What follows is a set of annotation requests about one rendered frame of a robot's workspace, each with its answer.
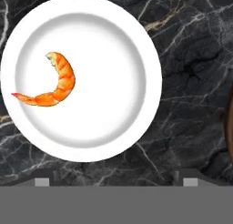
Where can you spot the orange shrimp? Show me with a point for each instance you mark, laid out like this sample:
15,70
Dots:
63,82

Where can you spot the white round plate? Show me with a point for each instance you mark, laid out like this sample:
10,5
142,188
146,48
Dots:
100,112

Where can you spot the brown mushroom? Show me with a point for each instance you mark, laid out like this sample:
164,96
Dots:
230,127

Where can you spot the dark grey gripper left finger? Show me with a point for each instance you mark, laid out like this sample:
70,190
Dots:
42,179

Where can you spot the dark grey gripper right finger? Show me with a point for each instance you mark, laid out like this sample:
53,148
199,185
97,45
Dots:
189,179

